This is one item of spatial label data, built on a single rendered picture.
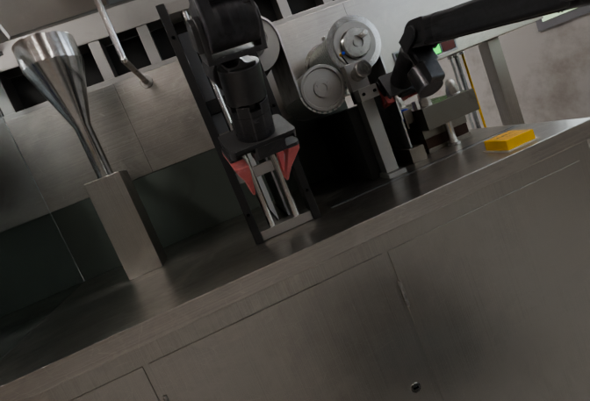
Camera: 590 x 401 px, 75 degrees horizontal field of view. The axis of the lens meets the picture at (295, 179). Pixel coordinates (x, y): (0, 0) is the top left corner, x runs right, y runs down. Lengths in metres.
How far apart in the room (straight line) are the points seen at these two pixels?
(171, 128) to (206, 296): 0.71
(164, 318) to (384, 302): 0.42
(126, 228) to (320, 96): 0.60
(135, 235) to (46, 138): 0.48
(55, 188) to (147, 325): 0.75
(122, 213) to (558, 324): 1.06
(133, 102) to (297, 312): 0.86
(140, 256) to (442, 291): 0.73
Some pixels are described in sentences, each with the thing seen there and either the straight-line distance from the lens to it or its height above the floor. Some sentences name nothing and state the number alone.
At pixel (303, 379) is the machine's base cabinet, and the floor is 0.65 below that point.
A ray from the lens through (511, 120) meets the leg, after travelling 1.91.
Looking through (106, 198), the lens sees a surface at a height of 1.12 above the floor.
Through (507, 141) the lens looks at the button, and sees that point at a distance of 0.91.
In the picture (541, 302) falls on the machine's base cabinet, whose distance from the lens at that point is 1.04.
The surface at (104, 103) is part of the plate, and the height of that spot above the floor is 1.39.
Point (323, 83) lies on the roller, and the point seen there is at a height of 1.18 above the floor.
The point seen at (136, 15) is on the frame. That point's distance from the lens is 1.39.
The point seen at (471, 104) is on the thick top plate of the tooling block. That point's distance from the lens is 1.15.
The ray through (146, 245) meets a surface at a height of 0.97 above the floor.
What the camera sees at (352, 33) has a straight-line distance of 1.05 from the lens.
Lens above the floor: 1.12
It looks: 8 degrees down
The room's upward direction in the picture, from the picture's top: 22 degrees counter-clockwise
